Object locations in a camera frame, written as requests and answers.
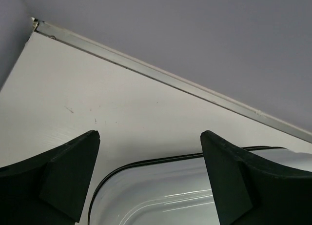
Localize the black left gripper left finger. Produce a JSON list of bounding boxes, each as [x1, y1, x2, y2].
[[0, 130, 100, 225]]

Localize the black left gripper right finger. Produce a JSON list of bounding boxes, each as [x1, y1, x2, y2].
[[200, 130, 312, 225]]

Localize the small space print suitcase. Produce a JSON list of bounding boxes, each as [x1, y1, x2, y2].
[[88, 146, 312, 225]]

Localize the aluminium table edge rail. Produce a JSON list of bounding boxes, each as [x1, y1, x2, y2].
[[33, 18, 312, 142]]

